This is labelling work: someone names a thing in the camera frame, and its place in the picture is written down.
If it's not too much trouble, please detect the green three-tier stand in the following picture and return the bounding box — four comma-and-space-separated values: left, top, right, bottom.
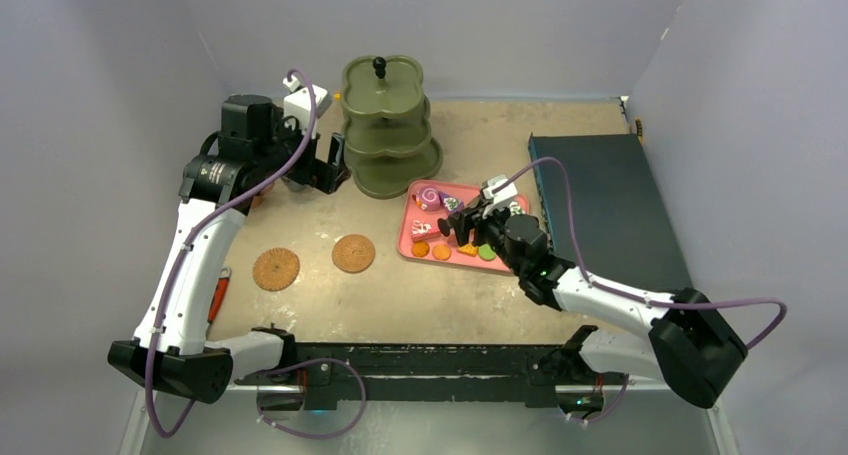
340, 55, 443, 199

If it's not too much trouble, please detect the red handled tool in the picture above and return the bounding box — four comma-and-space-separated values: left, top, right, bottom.
207, 266, 232, 325

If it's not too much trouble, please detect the round orange cookie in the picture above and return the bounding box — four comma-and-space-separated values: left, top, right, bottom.
431, 244, 452, 261

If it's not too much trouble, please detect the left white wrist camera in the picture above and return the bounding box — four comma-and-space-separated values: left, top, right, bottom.
282, 76, 333, 138

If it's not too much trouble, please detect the pink serving tray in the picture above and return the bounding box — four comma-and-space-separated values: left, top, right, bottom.
396, 180, 509, 273

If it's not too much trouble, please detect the dark grey flat box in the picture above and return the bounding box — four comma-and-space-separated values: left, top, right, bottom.
528, 134, 692, 292

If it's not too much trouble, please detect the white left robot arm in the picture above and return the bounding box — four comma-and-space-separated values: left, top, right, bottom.
107, 88, 349, 404

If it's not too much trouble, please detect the green macaron near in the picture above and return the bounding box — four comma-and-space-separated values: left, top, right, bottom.
477, 244, 497, 262

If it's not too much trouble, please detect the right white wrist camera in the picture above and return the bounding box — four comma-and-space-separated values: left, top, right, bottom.
480, 174, 518, 218

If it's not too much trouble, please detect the pink strawberry triangle cake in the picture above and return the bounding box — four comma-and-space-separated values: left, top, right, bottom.
410, 220, 442, 242

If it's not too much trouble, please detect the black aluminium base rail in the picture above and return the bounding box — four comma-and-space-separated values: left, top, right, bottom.
225, 332, 631, 414

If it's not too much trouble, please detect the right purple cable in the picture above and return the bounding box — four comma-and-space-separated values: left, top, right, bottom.
493, 157, 788, 427

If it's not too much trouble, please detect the orange mug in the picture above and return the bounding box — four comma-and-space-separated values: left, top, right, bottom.
250, 182, 275, 210

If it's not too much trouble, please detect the purple triangle cake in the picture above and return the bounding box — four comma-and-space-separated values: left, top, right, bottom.
440, 192, 464, 215

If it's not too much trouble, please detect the grey mug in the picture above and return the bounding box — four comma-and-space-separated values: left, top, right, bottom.
281, 177, 307, 193

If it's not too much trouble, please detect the yellow square cracker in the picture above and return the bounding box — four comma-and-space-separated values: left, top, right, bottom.
457, 243, 478, 257

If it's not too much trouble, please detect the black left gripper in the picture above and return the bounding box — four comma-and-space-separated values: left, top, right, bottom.
255, 107, 350, 193

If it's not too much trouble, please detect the left woven coaster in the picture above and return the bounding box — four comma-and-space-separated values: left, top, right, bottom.
252, 247, 300, 292

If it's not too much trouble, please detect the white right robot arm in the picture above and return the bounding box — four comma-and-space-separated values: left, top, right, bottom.
438, 200, 748, 409

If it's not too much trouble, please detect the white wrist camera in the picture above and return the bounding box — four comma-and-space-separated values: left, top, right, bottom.
282, 76, 333, 138
480, 174, 518, 218

